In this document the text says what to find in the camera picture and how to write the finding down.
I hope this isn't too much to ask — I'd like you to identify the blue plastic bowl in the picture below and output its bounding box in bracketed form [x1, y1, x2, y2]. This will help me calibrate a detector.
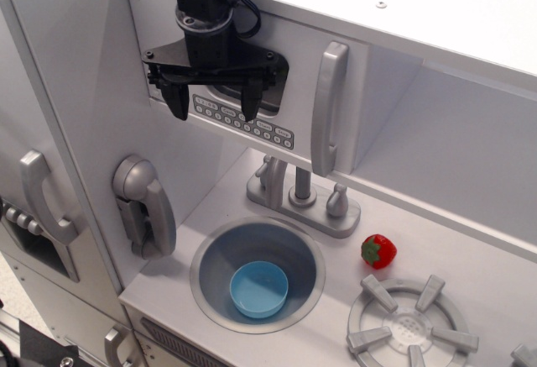
[229, 261, 289, 319]

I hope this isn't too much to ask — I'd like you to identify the silver oven door handle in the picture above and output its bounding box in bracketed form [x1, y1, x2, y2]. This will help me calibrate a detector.
[104, 328, 133, 367]

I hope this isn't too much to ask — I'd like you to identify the silver toy telephone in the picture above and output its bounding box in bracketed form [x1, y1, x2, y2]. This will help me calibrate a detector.
[112, 155, 176, 260]

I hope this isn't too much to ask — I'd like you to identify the white microwave door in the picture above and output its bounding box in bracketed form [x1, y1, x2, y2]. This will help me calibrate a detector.
[131, 0, 371, 176]

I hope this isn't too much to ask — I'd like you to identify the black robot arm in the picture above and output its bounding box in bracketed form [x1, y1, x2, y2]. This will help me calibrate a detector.
[142, 0, 289, 121]

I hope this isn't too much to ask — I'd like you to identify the silver toy stove burner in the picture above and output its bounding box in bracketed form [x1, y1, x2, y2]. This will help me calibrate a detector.
[347, 275, 479, 366]

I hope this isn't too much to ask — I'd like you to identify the round grey sink basin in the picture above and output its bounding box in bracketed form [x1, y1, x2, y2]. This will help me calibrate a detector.
[190, 217, 326, 334]

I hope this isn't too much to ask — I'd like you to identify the red toy strawberry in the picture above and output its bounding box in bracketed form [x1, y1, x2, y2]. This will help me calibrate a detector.
[361, 234, 398, 270]

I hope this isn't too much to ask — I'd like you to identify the white toy kitchen cabinet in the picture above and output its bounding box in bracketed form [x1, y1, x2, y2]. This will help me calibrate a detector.
[1, 0, 536, 366]

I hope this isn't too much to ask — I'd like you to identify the grey ice dispenser panel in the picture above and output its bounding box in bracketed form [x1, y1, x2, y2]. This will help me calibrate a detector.
[1, 199, 80, 282]

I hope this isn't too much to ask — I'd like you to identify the silver fridge door handle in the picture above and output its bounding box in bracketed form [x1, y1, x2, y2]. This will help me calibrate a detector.
[19, 149, 78, 245]

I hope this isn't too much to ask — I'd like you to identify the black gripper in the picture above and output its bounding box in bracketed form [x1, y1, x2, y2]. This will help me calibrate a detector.
[142, 32, 285, 122]

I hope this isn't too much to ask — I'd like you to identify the silver toy faucet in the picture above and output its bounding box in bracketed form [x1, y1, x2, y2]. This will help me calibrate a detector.
[247, 155, 361, 239]

